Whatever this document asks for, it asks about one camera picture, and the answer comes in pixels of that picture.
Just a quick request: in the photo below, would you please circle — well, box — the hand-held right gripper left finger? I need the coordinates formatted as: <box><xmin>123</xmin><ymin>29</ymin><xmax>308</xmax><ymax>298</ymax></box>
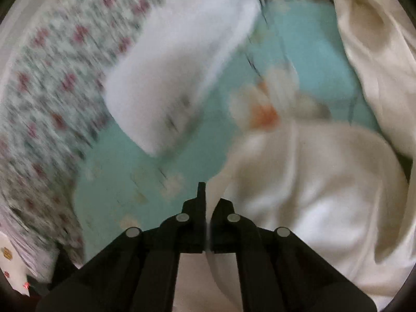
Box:
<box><xmin>35</xmin><ymin>182</ymin><xmax>207</xmax><ymax>312</ymax></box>

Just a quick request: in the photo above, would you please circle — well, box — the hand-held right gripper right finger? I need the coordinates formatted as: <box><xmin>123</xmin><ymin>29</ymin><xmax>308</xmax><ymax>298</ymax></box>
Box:
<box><xmin>211</xmin><ymin>198</ymin><xmax>378</xmax><ymax>312</ymax></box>

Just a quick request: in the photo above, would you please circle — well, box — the cream large garment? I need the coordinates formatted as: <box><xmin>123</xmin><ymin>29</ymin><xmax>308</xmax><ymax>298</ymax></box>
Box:
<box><xmin>174</xmin><ymin>0</ymin><xmax>416</xmax><ymax>312</ymax></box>

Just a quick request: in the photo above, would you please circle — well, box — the white folded cloth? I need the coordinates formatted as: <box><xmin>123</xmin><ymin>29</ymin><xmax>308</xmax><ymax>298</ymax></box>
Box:
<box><xmin>105</xmin><ymin>0</ymin><xmax>262</xmax><ymax>157</ymax></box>

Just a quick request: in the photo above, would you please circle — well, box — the red floral bedsheet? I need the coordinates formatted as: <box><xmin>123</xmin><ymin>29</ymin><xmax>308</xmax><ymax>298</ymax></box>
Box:
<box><xmin>0</xmin><ymin>0</ymin><xmax>167</xmax><ymax>269</ymax></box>

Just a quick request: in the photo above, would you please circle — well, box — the teal floral blanket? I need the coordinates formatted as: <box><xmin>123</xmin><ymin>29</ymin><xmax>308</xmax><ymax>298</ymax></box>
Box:
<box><xmin>73</xmin><ymin>0</ymin><xmax>387</xmax><ymax>264</ymax></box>

